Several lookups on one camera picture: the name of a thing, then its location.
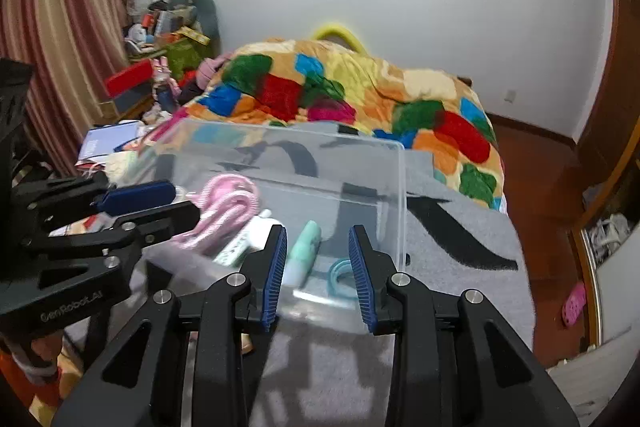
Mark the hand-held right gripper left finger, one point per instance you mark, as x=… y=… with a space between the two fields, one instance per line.
x=274 y=279

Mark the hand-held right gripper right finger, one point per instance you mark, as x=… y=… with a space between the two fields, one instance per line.
x=361 y=282

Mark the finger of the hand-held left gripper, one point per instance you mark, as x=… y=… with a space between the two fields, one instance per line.
x=160 y=219
x=137 y=197

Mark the clear plastic storage box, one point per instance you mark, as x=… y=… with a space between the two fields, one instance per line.
x=325 y=167

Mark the mint green bottle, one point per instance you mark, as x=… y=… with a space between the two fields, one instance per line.
x=305 y=247

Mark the white tube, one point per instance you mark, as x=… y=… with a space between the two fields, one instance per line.
x=250 y=232

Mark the blue notebook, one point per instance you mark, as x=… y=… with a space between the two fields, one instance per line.
x=107 y=139

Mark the grey blanket with black pattern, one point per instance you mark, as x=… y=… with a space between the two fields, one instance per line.
x=450 y=217

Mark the red box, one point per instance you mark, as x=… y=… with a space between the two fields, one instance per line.
x=130 y=79

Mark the pink knit hat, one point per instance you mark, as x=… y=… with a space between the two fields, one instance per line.
x=210 y=69

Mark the pile of assorted clutter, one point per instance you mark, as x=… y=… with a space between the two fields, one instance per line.
x=155 y=24

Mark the dark green chair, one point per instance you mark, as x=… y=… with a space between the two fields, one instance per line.
x=205 y=9

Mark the striped pink curtain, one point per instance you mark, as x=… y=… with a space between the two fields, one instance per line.
x=60 y=7

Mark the colourful patchwork blanket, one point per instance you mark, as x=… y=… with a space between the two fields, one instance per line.
x=350 y=77

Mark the pink slipper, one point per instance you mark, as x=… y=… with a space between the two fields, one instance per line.
x=574 y=302

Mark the yellow hoop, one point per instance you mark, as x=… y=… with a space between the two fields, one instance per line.
x=337 y=29

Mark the white shoes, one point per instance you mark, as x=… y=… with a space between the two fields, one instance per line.
x=610 y=232

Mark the wooden wardrobe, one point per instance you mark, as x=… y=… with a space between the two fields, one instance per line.
x=622 y=57

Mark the white wall outlet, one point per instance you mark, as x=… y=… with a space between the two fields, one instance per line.
x=510 y=96

